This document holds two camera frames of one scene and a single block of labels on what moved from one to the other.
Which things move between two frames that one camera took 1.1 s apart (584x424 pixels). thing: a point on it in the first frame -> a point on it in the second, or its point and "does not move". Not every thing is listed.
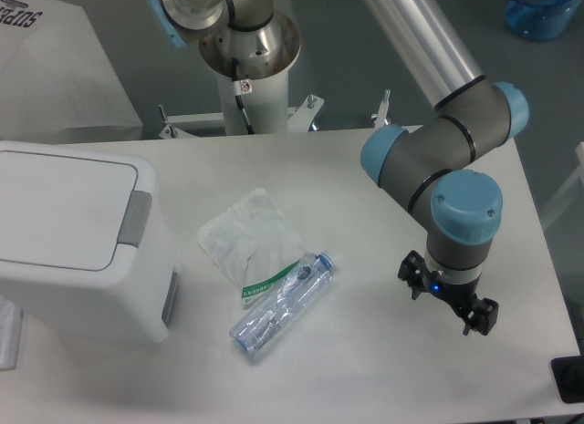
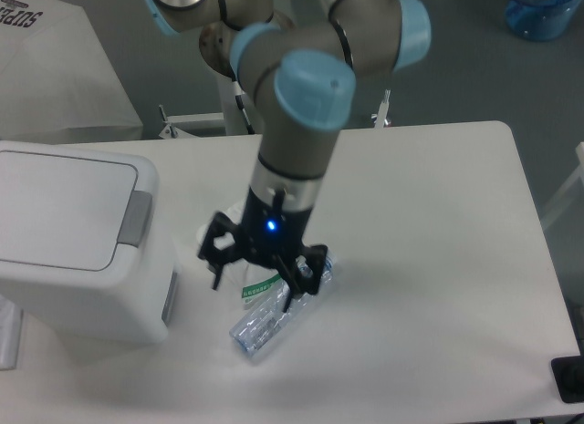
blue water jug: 540,13 does not move
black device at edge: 568,377 does not move
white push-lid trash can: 83,244 does not move
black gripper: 459,294 -> 272,231
